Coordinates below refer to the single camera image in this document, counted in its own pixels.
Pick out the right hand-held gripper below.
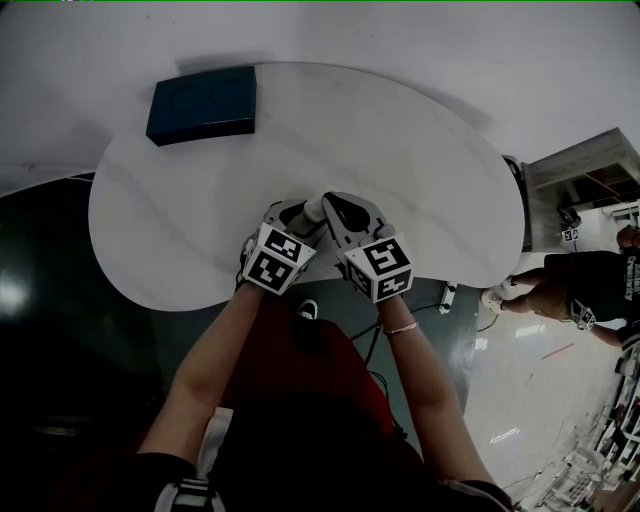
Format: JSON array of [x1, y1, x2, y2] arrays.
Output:
[[322, 191, 415, 305]]

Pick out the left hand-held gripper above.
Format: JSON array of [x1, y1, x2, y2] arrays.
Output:
[[242, 198, 327, 297]]

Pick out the person's left forearm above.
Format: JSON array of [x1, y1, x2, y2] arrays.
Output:
[[137, 287, 266, 456]]

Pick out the person's right forearm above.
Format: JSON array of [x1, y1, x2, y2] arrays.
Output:
[[374, 294, 496, 486]]

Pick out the white curved table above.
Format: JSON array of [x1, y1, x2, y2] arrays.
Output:
[[88, 62, 526, 312]]

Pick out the dark blue flat box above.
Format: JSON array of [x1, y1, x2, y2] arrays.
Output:
[[145, 65, 257, 148]]

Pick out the person's red skirt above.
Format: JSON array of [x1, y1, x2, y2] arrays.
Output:
[[222, 299, 396, 441]]

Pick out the dark green round rug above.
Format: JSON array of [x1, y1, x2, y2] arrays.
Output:
[[0, 172, 481, 512]]

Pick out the person's black shirt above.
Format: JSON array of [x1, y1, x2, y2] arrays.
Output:
[[137, 399, 514, 512]]

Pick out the white cluttered work desks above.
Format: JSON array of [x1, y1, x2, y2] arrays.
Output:
[[564, 349, 640, 512]]

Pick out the black floor cable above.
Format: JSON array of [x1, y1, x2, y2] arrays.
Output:
[[347, 299, 444, 441]]

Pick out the white striped shoulder strap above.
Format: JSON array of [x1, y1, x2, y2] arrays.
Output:
[[154, 405, 235, 512]]

